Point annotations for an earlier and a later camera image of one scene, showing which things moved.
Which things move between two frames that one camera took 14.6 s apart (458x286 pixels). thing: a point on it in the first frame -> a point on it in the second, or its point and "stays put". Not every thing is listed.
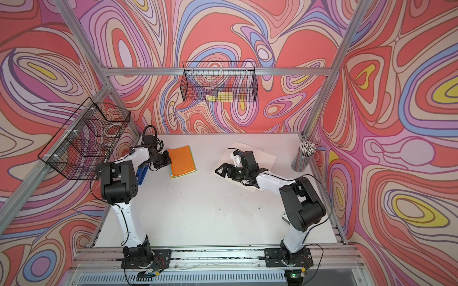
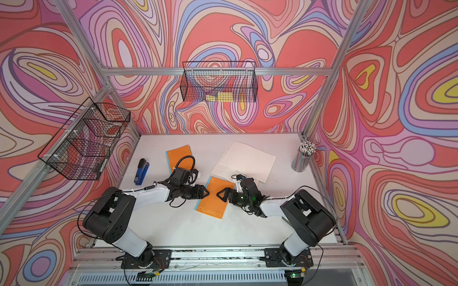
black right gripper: x=231 y=174 -> x=231 y=199
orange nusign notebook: x=182 y=161 stays put
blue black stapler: x=141 y=174 stays put
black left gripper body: x=160 y=159 -> x=188 y=192
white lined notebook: x=264 y=160 stays put
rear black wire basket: x=219 y=81 stays put
